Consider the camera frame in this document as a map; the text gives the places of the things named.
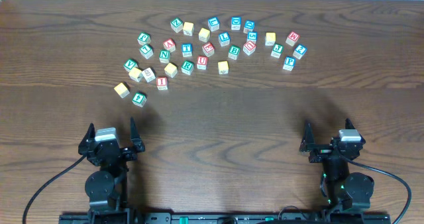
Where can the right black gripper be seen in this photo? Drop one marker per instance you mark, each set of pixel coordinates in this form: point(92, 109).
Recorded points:
point(332, 151)

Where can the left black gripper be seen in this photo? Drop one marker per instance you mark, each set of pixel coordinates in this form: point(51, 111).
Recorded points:
point(110, 149)

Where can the green N block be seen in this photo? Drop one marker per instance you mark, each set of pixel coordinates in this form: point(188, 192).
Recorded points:
point(164, 56)

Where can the red E block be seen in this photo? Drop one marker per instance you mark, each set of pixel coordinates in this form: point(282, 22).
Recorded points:
point(208, 49)

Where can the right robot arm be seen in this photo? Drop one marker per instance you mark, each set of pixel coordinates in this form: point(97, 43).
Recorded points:
point(348, 193)

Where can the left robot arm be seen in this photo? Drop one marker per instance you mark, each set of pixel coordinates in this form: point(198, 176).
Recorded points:
point(107, 187)

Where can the green 4 block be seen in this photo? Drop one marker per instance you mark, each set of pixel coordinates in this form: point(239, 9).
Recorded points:
point(139, 99)

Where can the yellow block far left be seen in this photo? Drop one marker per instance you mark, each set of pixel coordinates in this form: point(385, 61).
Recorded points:
point(122, 90)

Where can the yellow block beside V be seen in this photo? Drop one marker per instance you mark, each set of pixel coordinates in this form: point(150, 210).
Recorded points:
point(136, 74)

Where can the plain picture block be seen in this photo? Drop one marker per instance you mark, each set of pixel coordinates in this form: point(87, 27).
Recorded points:
point(149, 75)

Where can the red I block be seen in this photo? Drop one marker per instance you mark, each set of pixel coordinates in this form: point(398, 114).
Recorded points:
point(162, 83)

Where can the green V block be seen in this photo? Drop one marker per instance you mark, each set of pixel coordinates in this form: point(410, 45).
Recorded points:
point(130, 64)

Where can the blue P block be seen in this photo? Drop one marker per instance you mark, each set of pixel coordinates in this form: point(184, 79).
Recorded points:
point(289, 63)

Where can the blue 2 block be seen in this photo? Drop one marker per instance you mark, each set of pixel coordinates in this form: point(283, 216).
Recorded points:
point(299, 51)

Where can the yellow block centre left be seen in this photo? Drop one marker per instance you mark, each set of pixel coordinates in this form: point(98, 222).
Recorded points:
point(171, 70)

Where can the green J block right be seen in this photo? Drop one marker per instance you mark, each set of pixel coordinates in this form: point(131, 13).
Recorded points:
point(277, 50)

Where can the green j block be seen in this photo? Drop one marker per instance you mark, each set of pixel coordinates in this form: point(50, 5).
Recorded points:
point(144, 38)
point(277, 50)

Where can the red M block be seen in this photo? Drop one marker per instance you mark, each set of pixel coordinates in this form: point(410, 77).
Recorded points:
point(292, 38)

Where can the green R block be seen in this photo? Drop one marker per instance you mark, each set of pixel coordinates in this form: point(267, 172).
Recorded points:
point(187, 67)

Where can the green J block left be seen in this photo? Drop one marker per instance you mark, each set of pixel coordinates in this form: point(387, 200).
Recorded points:
point(144, 38)

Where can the red A block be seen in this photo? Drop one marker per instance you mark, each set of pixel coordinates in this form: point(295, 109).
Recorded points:
point(169, 45)

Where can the yellow K block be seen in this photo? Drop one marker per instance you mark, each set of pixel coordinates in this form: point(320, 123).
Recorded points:
point(270, 38)

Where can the red U block tilted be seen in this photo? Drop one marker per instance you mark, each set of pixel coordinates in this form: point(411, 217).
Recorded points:
point(249, 48)

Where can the blue T block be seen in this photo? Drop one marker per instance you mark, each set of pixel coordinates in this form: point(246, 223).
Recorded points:
point(187, 50)

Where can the blue 5 block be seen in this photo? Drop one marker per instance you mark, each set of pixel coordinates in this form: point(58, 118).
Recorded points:
point(252, 36)

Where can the yellow S block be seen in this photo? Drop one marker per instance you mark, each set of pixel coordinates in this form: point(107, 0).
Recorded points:
point(223, 67)

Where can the green B block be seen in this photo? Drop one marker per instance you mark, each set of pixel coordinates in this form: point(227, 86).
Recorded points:
point(234, 52)

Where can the green Z block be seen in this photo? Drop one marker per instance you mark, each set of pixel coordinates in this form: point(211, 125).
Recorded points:
point(176, 25)

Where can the blue D block tilted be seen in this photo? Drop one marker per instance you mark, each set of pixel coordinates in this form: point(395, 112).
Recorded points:
point(248, 26)

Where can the yellow block top row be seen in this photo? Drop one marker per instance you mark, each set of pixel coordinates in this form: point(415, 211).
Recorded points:
point(188, 28)

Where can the yellow Q block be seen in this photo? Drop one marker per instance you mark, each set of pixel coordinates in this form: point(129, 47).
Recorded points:
point(204, 35)

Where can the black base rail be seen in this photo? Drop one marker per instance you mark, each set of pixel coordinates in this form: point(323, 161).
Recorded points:
point(189, 218)

